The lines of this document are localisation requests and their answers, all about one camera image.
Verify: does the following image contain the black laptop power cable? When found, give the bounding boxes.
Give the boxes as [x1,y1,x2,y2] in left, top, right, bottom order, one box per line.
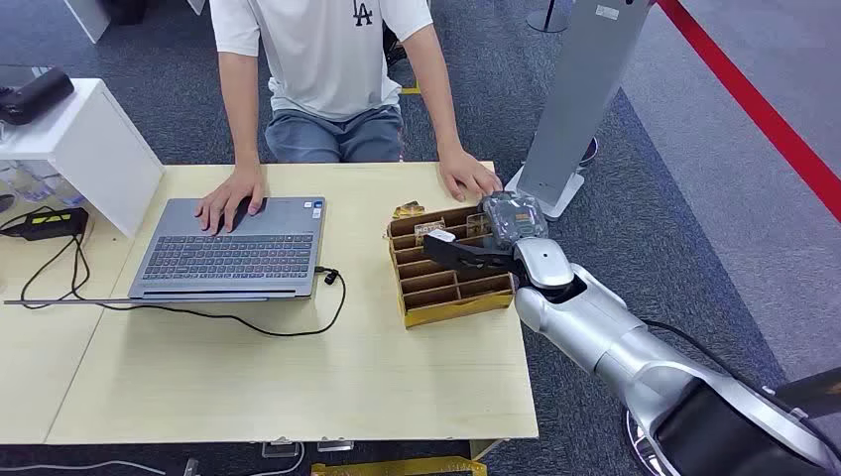
[18,233,347,339]

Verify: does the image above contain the grey laptop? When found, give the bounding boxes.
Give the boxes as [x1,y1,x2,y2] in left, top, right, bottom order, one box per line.
[3,195,328,307]

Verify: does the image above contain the white floor cable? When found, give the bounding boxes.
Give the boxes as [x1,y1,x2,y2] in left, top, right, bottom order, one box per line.
[0,459,167,476]

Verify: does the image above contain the grey kiosk stand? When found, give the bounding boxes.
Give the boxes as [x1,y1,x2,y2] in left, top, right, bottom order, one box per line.
[504,0,659,221]

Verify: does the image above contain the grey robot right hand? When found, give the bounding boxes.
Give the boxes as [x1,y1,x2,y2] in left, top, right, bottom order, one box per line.
[421,191,549,278]

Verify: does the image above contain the person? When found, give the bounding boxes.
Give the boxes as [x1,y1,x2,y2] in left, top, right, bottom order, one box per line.
[194,0,504,236]

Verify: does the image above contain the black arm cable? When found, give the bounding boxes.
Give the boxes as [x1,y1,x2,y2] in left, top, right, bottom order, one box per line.
[638,318,841,454]

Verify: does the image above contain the person's right hand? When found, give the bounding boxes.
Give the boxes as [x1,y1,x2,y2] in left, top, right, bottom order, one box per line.
[194,164,268,236]

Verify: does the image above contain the yellow frame bar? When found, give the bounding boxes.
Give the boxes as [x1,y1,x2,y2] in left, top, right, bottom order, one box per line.
[310,456,489,476]

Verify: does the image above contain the wooden card organizer box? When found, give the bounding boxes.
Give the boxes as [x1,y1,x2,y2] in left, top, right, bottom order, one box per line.
[385,204,516,330]

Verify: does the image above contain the clear wrapped card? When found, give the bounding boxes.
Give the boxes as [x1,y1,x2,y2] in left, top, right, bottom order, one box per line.
[464,211,493,240]

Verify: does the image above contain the clear plastic bottles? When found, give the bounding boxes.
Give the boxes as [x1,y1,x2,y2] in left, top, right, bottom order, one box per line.
[0,161,86,209]

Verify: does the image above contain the person's left hand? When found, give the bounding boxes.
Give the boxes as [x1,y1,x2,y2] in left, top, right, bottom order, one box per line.
[437,149,504,202]

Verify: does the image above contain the black power adapter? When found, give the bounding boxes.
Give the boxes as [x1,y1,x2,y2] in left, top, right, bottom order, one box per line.
[0,207,90,242]

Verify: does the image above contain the round stand base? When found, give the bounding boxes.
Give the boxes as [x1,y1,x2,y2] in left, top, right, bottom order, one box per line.
[525,0,573,34]

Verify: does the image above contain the white panel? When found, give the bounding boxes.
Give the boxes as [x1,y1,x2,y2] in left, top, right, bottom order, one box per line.
[61,0,112,45]

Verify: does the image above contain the white box shelf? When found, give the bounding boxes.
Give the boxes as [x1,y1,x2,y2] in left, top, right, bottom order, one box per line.
[0,77,166,239]

